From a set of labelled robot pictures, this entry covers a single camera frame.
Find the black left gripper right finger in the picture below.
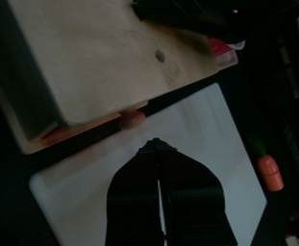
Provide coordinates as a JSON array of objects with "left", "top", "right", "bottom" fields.
[{"left": 155, "top": 137, "right": 239, "bottom": 246}]

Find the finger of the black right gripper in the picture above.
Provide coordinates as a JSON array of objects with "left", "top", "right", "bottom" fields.
[
  {"left": 131, "top": 0, "right": 243, "bottom": 20},
  {"left": 138, "top": 9, "right": 243, "bottom": 44}
]

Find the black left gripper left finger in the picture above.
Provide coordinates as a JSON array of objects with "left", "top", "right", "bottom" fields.
[{"left": 106, "top": 137, "right": 166, "bottom": 246}]

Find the red front drawer with knob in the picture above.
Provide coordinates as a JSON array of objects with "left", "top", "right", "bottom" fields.
[{"left": 42, "top": 101, "right": 150, "bottom": 147}]

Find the wooden drawer box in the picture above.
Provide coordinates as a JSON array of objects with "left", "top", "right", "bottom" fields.
[{"left": 0, "top": 0, "right": 221, "bottom": 156}]

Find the red plastic cup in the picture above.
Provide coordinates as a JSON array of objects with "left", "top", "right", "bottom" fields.
[{"left": 207, "top": 37, "right": 247, "bottom": 61}]

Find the pink brown tray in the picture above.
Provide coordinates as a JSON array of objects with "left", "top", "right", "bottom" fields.
[{"left": 217, "top": 51, "right": 241, "bottom": 71}]

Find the orange toy carrot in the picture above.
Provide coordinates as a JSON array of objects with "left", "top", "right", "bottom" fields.
[{"left": 247, "top": 134, "right": 285, "bottom": 192}]

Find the white cutting board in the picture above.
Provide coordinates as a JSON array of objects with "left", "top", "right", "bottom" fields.
[{"left": 28, "top": 82, "right": 269, "bottom": 246}]

